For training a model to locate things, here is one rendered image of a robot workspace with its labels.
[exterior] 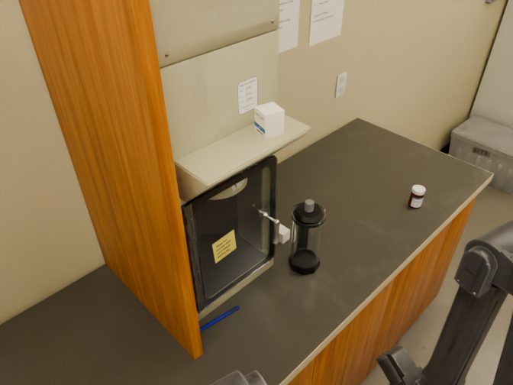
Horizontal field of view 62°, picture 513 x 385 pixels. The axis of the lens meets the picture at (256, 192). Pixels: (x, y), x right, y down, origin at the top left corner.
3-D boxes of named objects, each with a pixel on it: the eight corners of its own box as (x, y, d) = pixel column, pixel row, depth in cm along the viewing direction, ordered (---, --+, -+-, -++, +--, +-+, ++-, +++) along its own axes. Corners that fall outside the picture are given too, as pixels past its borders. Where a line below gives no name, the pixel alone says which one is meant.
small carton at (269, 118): (254, 129, 101) (253, 106, 97) (272, 124, 103) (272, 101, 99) (265, 139, 97) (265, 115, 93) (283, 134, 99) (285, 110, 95)
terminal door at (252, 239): (198, 311, 123) (182, 203, 98) (273, 256, 140) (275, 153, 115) (200, 312, 123) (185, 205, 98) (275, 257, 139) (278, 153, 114)
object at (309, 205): (288, 211, 133) (289, 195, 129) (316, 206, 135) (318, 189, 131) (298, 231, 126) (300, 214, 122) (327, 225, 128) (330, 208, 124)
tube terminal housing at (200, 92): (150, 275, 140) (91, 37, 92) (224, 228, 158) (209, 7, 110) (197, 322, 126) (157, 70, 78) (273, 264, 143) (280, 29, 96)
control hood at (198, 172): (177, 198, 97) (172, 161, 91) (277, 144, 114) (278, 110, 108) (210, 222, 90) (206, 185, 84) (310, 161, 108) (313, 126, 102)
